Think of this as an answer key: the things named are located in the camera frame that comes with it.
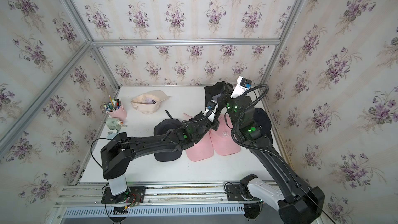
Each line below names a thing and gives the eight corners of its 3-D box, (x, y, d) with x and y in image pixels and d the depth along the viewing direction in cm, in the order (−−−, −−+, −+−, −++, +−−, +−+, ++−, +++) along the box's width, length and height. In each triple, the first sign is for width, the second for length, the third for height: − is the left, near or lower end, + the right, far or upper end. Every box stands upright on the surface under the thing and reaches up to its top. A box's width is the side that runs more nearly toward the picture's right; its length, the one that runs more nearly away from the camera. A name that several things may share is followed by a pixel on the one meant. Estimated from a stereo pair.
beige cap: (132, 115, 105) (128, 108, 99) (138, 97, 116) (135, 89, 110) (167, 115, 105) (165, 108, 99) (170, 97, 116) (168, 90, 110)
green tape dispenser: (110, 131, 97) (103, 124, 90) (113, 124, 100) (107, 117, 94) (125, 131, 97) (120, 124, 91) (127, 124, 100) (122, 117, 94)
